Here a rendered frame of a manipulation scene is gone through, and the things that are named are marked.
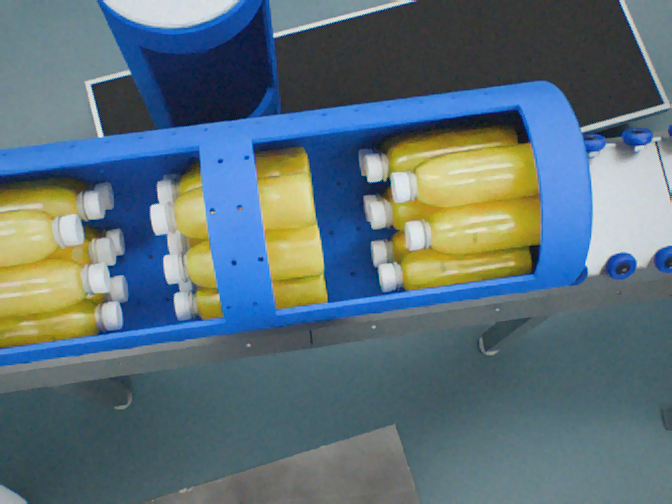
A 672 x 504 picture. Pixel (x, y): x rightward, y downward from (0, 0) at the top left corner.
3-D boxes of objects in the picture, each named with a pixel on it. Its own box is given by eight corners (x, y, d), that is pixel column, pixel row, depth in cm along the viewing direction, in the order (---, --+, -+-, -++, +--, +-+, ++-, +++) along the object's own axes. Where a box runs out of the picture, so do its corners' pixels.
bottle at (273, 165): (306, 151, 107) (165, 168, 106) (313, 203, 108) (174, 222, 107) (304, 150, 114) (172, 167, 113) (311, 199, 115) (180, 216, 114)
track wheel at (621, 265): (641, 256, 121) (635, 248, 123) (611, 260, 121) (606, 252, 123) (636, 279, 124) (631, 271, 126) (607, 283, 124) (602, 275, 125)
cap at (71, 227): (67, 252, 104) (82, 250, 104) (58, 236, 100) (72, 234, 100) (68, 226, 106) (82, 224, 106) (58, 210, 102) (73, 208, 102)
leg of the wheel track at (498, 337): (501, 353, 217) (573, 306, 156) (480, 356, 216) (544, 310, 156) (497, 332, 218) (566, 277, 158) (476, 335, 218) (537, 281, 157)
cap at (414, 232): (420, 242, 111) (407, 244, 111) (418, 216, 109) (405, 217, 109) (426, 253, 108) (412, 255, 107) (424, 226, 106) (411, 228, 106)
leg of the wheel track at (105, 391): (133, 407, 211) (58, 379, 151) (110, 410, 211) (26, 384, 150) (131, 385, 213) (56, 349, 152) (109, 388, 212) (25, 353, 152)
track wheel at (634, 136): (657, 143, 127) (658, 131, 127) (629, 147, 127) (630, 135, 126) (644, 136, 132) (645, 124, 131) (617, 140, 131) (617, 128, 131)
